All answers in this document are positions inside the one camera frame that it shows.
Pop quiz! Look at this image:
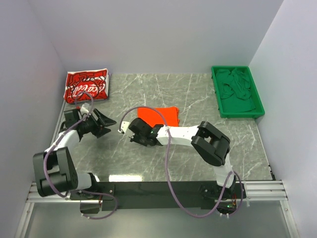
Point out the orange t-shirt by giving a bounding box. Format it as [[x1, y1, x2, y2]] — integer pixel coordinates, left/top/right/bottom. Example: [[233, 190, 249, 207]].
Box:
[[137, 106, 180, 126]]

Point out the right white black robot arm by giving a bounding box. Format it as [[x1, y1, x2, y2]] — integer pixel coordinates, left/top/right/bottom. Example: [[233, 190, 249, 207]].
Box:
[[121, 118, 236, 200]]

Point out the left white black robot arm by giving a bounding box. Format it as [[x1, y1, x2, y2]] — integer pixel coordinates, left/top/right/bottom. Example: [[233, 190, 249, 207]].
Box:
[[33, 109, 116, 197]]

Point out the red white printed folded t-shirt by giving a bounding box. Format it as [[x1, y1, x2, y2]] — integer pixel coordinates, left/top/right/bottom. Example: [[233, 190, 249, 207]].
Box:
[[64, 68, 109, 104]]

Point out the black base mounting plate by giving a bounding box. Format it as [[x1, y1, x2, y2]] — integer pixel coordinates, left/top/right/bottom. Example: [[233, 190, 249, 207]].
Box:
[[70, 181, 247, 211]]

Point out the green plastic bin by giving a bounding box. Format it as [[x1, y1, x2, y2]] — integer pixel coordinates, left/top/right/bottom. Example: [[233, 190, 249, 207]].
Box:
[[211, 65, 265, 119]]

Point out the green t-shirt in bin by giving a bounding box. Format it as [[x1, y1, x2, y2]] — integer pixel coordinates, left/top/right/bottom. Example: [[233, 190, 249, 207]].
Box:
[[216, 68, 256, 113]]

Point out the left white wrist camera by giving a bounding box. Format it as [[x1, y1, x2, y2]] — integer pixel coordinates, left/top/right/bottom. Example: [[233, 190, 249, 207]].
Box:
[[80, 103, 92, 115]]

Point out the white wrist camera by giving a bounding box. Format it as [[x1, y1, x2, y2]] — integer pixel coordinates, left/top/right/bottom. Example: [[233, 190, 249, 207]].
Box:
[[118, 121, 130, 134], [80, 103, 92, 115]]

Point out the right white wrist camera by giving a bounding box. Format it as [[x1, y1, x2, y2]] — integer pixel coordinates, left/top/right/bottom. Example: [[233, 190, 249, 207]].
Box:
[[118, 121, 130, 134]]

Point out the aluminium rail frame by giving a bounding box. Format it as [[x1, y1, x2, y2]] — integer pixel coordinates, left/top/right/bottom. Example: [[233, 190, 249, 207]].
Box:
[[14, 104, 300, 238]]

